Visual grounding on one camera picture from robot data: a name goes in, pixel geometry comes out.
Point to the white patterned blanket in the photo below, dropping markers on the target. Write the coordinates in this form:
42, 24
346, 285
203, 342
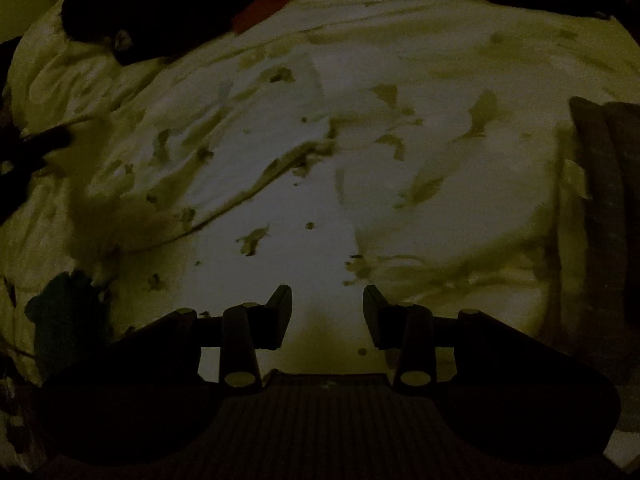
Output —
325, 160

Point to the red cloth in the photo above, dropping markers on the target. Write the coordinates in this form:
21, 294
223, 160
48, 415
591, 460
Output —
260, 10

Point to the grey folded cloth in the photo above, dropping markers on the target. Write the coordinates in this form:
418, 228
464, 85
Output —
610, 210

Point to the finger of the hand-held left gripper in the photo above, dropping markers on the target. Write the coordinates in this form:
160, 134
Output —
45, 142

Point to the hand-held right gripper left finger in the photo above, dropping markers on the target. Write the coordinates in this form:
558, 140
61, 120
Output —
280, 312

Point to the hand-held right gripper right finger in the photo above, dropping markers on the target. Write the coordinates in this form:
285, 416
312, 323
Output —
374, 312

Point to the dark cloth with white print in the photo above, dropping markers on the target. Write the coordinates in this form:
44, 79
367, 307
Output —
150, 10

